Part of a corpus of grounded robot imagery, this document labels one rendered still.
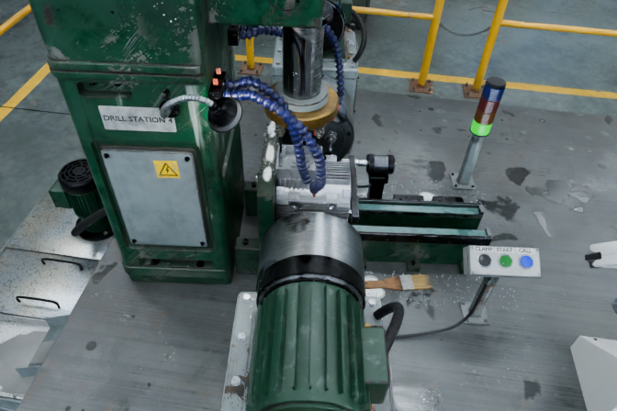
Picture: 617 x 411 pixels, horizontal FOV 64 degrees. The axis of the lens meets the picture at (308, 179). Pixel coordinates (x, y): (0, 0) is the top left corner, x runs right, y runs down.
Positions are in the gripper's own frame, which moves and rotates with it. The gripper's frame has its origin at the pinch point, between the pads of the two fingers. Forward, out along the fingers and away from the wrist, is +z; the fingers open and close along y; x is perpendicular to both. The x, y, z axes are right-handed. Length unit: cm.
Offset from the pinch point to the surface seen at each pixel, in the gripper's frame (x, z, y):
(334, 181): -20, 18, 58
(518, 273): 2.9, 8.9, 14.1
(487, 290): 6.6, 20.5, 17.4
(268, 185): -16, 10, 75
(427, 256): -3.5, 38.2, 28.2
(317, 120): -29, -4, 63
